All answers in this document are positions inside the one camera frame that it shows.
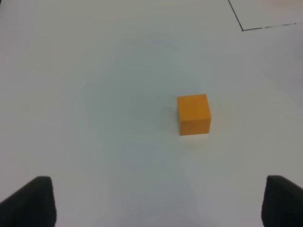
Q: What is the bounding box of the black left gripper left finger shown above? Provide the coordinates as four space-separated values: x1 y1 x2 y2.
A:
0 176 57 227

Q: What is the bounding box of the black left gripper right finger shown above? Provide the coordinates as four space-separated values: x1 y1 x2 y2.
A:
261 175 303 227

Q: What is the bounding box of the orange cube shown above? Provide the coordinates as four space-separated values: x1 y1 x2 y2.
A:
177 94 212 136

